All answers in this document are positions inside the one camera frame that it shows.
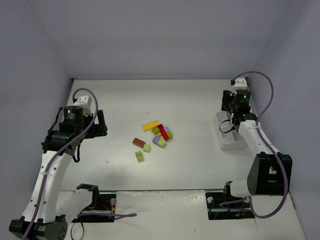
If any brown lego brick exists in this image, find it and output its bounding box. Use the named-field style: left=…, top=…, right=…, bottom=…
left=132, top=138, right=146, bottom=149

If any light green lego brick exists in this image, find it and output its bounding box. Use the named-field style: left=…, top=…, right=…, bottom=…
left=135, top=151, right=144, bottom=163

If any yellow long lego brick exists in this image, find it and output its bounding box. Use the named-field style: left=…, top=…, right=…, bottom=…
left=142, top=120, right=160, bottom=132

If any light green square lego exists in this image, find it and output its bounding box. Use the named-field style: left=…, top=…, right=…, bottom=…
left=143, top=143, right=151, bottom=153

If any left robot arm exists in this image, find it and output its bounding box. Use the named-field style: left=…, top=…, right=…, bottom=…
left=9, top=105, right=108, bottom=240

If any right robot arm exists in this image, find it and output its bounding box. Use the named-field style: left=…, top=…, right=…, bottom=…
left=214, top=89, right=293, bottom=209

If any white divided container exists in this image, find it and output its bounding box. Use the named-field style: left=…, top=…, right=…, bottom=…
left=213, top=111, right=248, bottom=151

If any green square lego brick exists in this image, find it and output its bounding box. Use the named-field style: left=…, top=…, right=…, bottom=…
left=151, top=126, right=160, bottom=135

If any pale green square lego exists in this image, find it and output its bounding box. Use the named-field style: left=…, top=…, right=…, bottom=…
left=157, top=138, right=167, bottom=148

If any green lego on red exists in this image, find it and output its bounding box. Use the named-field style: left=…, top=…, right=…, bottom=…
left=166, top=131, right=173, bottom=141

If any red long lego brick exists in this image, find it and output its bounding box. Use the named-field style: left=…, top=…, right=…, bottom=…
left=157, top=124, right=170, bottom=141

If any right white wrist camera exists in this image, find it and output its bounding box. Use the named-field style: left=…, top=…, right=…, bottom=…
left=230, top=77, right=248, bottom=93

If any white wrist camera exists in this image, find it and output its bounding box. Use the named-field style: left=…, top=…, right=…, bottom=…
left=73, top=95, right=92, bottom=117
left=230, top=77, right=248, bottom=93

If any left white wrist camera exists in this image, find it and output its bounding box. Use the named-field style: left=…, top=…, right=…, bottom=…
left=73, top=95, right=92, bottom=117

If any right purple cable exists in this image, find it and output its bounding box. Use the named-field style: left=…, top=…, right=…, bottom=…
left=219, top=71, right=288, bottom=218

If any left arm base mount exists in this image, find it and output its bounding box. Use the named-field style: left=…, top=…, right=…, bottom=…
left=69, top=183, right=139, bottom=240

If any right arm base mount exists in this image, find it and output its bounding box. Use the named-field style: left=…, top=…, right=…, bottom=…
left=205, top=191, right=255, bottom=221

